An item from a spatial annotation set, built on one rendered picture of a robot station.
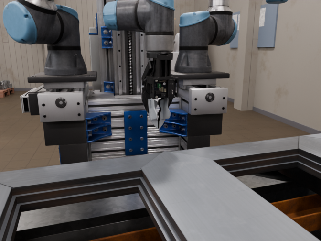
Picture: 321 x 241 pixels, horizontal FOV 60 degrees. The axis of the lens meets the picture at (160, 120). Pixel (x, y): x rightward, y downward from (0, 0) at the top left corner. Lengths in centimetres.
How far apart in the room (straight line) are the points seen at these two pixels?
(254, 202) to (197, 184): 12
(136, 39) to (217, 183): 74
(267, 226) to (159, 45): 47
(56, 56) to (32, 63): 756
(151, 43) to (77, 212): 51
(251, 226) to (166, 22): 50
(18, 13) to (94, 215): 61
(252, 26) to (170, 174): 491
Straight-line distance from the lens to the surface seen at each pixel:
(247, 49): 538
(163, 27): 73
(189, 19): 111
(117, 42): 114
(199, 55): 110
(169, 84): 73
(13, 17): 97
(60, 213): 87
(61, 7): 106
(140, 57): 115
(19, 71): 871
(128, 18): 77
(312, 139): 96
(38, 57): 857
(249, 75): 544
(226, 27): 121
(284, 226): 50
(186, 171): 63
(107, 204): 88
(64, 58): 104
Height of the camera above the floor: 113
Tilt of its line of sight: 14 degrees down
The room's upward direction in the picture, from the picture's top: straight up
